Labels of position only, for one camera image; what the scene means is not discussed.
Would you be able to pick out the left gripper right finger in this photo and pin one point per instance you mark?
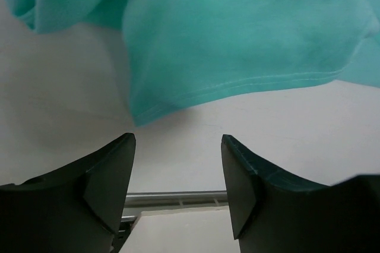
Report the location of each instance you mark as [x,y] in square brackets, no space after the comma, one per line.
[274,210]

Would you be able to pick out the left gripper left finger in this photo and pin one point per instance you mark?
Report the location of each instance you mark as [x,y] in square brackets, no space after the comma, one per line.
[76,208]

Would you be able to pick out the aluminium rail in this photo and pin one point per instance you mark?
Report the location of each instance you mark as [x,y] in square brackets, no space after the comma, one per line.
[136,203]

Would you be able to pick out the teal t shirt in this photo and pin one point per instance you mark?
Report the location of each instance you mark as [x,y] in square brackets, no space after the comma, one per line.
[183,53]

